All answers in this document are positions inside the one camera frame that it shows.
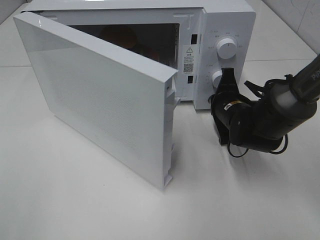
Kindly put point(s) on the white microwave oven body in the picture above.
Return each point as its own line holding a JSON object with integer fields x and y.
{"x": 166, "y": 26}

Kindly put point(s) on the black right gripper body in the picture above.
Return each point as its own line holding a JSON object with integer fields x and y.
{"x": 223, "y": 108}

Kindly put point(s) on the round white door-release button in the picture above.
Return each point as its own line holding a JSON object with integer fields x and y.
{"x": 210, "y": 99}

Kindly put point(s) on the white microwave knob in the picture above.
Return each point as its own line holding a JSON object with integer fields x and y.
{"x": 226, "y": 48}
{"x": 215, "y": 78}

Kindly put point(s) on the white warning sticker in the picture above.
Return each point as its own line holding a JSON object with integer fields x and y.
{"x": 189, "y": 57}

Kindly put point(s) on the white microwave door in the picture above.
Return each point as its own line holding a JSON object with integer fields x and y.
{"x": 120, "y": 100}

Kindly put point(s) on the burger with lettuce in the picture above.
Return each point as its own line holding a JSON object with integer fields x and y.
{"x": 123, "y": 36}

